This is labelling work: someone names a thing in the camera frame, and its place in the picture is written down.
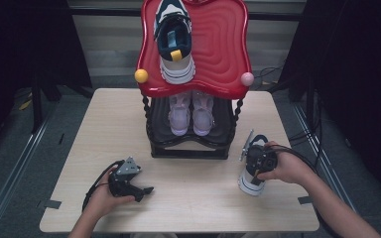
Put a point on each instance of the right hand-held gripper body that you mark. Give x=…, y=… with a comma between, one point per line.
x=261, y=160

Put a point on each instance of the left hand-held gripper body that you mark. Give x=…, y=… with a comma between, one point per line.
x=122, y=181

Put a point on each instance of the white and navy sneaker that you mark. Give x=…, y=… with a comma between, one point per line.
x=177, y=71
x=249, y=185

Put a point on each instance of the glossy black tray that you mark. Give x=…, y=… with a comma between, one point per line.
x=218, y=49

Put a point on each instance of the person's left hand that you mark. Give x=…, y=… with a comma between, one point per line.
x=104, y=201

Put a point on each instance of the person's right hand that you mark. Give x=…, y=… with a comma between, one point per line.
x=289, y=167

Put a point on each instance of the grey tape strip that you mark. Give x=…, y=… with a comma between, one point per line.
x=53, y=204
x=305, y=200

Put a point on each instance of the black metal stand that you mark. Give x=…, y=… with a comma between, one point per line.
x=37, y=105

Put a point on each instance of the dark curtain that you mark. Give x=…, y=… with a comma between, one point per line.
x=20, y=43
x=354, y=66

